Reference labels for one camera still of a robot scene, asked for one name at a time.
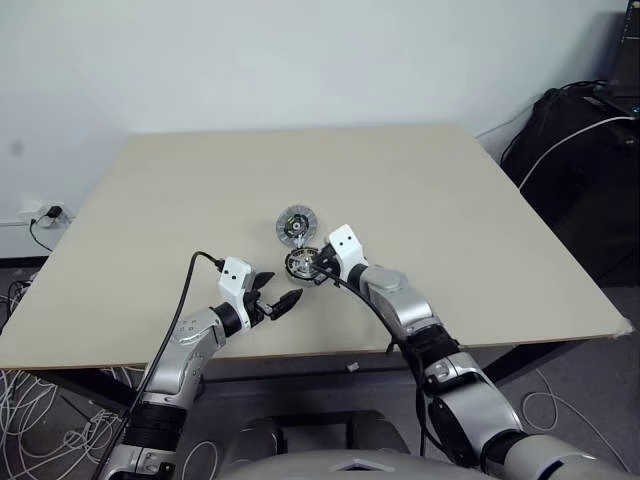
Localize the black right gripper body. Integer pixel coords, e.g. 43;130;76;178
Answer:
322;243;342;285

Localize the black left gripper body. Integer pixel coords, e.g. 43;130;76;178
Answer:
243;279;276;327

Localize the black spoked rotor ring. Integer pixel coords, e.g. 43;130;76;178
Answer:
286;249;317;278

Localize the round motor housing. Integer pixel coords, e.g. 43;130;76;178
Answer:
282;247;322;285

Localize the round silver motor lid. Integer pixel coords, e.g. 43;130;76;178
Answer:
275;204;317;247

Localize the dark rounded knee shape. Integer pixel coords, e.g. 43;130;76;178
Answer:
232;417;287;457
349;410;409;454

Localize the grey robot torso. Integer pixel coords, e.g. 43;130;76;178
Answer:
219;446;501;480

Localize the black fabric bag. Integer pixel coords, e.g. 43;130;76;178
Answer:
501;87;640;288

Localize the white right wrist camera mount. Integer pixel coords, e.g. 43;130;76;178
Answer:
325;224;369;277

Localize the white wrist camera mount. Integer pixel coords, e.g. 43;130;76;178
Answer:
325;224;369;277
218;256;259;332

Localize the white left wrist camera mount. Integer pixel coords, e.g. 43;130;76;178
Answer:
218;256;259;332

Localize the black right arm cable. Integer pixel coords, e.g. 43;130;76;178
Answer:
315;267;432;457

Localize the thin white floor cable loop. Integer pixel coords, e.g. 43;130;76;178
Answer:
179;438;222;470

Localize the black metal table frame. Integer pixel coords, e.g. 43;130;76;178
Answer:
37;342;577;419

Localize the thin grey wall cable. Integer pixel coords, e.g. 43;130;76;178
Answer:
474;106;532;140

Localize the black adapter cable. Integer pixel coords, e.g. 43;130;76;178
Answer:
28;217;52;251

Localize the white cable over bag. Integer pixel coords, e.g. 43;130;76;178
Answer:
518;115;637;191

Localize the tangle of white floor cables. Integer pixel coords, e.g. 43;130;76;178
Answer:
0;279;129;469

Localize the white looped floor cable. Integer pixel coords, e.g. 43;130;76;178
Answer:
522;364;640;454

